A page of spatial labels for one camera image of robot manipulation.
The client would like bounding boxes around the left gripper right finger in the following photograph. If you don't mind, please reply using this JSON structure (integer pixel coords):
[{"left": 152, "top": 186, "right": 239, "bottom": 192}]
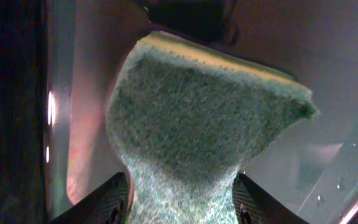
[{"left": 232, "top": 173, "right": 308, "bottom": 224}]

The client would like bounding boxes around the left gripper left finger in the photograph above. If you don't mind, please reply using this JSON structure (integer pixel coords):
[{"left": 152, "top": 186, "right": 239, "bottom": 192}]
[{"left": 50, "top": 172, "right": 129, "bottom": 224}]

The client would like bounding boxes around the green sponge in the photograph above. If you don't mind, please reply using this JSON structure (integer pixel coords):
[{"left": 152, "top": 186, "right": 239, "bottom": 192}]
[{"left": 106, "top": 32, "right": 318, "bottom": 223}]

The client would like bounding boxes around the black rectangular tray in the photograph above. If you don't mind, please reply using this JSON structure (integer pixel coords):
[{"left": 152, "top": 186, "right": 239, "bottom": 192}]
[{"left": 0, "top": 1, "right": 358, "bottom": 223}]

